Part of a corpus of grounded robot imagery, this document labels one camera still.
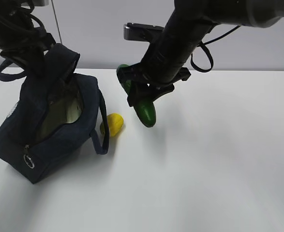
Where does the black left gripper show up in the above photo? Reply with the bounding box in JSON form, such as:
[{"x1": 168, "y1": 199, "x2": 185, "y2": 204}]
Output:
[{"x1": 0, "y1": 32, "x2": 56, "y2": 77}]

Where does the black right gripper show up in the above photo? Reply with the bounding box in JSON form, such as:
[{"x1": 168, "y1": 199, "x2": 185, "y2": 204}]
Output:
[{"x1": 117, "y1": 62, "x2": 190, "y2": 106}]

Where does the green cucumber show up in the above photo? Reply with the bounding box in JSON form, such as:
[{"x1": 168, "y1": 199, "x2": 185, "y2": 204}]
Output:
[{"x1": 116, "y1": 64, "x2": 156, "y2": 128}]

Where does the yellow lemon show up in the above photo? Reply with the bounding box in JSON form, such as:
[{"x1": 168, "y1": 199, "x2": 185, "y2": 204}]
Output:
[{"x1": 107, "y1": 113, "x2": 124, "y2": 137}]

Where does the dark navy fabric lunch bag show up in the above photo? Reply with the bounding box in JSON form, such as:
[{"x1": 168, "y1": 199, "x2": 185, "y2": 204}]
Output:
[{"x1": 0, "y1": 43, "x2": 109, "y2": 184}]

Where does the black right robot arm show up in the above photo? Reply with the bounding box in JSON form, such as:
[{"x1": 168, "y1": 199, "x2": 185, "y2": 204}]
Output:
[{"x1": 117, "y1": 0, "x2": 284, "y2": 106}]

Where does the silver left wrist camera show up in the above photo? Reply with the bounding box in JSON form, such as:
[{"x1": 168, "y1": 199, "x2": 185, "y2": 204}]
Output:
[{"x1": 21, "y1": 0, "x2": 49, "y2": 7}]

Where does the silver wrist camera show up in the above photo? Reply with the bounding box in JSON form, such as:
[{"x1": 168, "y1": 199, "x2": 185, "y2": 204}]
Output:
[
  {"x1": 21, "y1": 0, "x2": 49, "y2": 7},
  {"x1": 123, "y1": 23, "x2": 164, "y2": 43}
]

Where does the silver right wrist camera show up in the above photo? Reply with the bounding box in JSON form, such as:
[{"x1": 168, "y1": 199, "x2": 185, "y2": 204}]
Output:
[{"x1": 123, "y1": 23, "x2": 164, "y2": 43}]

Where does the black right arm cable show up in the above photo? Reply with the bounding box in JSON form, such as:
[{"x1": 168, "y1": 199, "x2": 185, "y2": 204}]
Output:
[{"x1": 190, "y1": 25, "x2": 241, "y2": 73}]

